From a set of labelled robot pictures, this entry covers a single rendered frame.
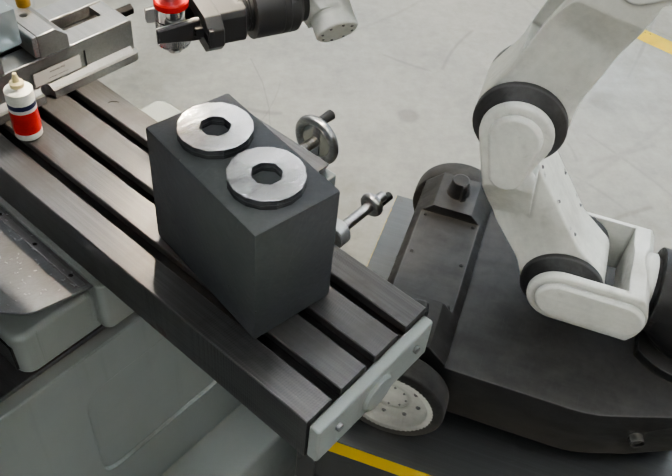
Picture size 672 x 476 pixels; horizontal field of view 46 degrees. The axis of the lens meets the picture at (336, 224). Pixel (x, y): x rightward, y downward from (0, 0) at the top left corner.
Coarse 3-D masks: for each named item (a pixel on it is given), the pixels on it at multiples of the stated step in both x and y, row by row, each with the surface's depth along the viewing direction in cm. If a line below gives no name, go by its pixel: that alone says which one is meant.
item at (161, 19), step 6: (156, 12) 107; (180, 12) 107; (186, 12) 108; (156, 18) 108; (162, 18) 107; (168, 18) 107; (174, 18) 107; (180, 18) 108; (186, 18) 109; (156, 24) 109; (162, 24) 108; (168, 24) 108; (180, 42) 110; (186, 42) 111; (162, 48) 111; (168, 48) 111; (174, 48) 111; (180, 48) 111
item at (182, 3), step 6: (156, 0) 107; (162, 0) 107; (180, 0) 107; (186, 0) 107; (156, 6) 107; (162, 6) 106; (168, 6) 106; (174, 6) 106; (180, 6) 106; (186, 6) 107; (162, 12) 107; (168, 12) 106; (174, 12) 107
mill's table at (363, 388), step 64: (0, 128) 124; (64, 128) 123; (128, 128) 123; (0, 192) 120; (64, 192) 112; (128, 192) 113; (128, 256) 105; (192, 320) 99; (320, 320) 101; (384, 320) 104; (256, 384) 94; (320, 384) 96; (384, 384) 98; (320, 448) 93
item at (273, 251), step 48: (192, 144) 91; (240, 144) 92; (192, 192) 92; (240, 192) 86; (288, 192) 87; (336, 192) 89; (192, 240) 99; (240, 240) 87; (288, 240) 88; (240, 288) 93; (288, 288) 95
